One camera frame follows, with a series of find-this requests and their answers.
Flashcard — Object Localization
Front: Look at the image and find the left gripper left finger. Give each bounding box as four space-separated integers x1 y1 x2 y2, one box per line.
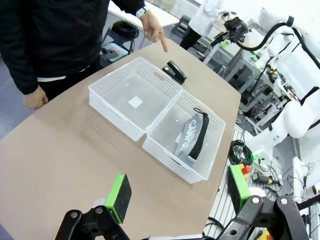
55 173 133 240

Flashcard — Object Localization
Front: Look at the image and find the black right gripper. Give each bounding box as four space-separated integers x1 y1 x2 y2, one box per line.
209 17 250 49

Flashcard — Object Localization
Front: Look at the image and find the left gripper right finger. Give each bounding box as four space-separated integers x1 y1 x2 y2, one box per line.
219 164 310 240

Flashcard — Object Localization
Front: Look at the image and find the grey zippered pencil case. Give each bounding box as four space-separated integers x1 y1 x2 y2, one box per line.
173 107 210 165

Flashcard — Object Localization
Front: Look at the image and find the right forearm in black sleeve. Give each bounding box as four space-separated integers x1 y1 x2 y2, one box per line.
0 37 40 96

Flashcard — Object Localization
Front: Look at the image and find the left forearm in black sleeve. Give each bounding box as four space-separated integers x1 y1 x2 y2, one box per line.
109 0 147 12

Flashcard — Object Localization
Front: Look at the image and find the person's left hand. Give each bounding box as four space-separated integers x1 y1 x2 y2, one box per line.
141 11 169 53

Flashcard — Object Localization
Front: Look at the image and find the person's right hand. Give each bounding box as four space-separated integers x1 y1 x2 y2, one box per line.
22 86 49 110

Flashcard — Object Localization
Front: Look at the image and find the red emergency stop button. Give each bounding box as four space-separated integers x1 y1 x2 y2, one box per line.
239 163 252 179

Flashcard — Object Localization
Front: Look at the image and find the person in white coat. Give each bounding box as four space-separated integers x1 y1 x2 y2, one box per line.
179 0 227 51

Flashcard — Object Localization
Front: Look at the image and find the metal equipment rack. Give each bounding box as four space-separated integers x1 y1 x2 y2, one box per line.
203 47 288 133

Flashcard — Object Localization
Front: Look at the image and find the black stapler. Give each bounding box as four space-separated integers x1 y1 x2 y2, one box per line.
161 59 188 85

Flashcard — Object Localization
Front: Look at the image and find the yellow emergency stop box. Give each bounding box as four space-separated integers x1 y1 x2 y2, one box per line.
254 227 273 240

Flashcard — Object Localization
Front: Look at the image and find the white table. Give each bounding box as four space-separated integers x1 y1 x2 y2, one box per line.
107 0 181 28

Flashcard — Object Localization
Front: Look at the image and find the white perforated plastic basket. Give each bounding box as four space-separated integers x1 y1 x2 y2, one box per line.
87 56 185 142
141 89 227 185

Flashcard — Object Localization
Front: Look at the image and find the grey stool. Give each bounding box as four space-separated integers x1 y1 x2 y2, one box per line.
99 24 137 63

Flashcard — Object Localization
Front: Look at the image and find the black device with red button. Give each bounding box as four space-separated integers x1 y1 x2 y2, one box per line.
100 47 119 61

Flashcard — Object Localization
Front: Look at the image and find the person in black jacket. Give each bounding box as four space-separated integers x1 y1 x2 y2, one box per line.
0 0 147 102

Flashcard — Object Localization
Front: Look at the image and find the black cable bundle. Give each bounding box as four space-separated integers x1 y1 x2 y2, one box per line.
229 139 253 166

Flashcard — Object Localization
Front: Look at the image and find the black cable hose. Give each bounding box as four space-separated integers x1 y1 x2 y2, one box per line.
236 15 320 73

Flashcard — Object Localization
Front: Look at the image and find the black cable coil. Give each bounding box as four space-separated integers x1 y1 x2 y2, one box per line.
111 20 140 39

